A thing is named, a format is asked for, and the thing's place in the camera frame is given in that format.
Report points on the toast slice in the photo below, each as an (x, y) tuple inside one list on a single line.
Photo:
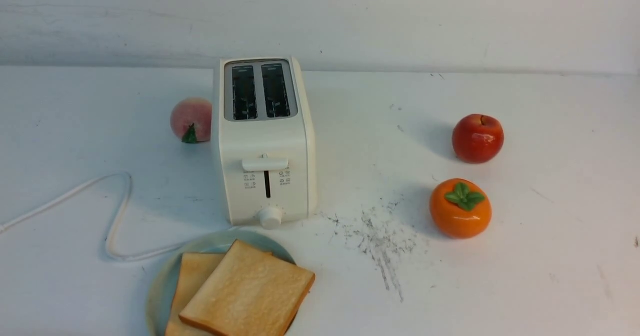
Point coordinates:
[(194, 271), (250, 293)]

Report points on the white two-slot toaster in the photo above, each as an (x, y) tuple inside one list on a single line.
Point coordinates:
[(263, 142)]

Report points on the pink peach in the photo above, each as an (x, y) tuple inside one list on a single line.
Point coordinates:
[(191, 120)]

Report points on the orange persimmon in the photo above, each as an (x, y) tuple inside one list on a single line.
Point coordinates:
[(460, 209)]

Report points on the red apple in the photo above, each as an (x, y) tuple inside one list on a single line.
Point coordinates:
[(477, 138)]

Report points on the light blue round plate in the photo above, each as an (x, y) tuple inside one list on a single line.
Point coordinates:
[(162, 289)]

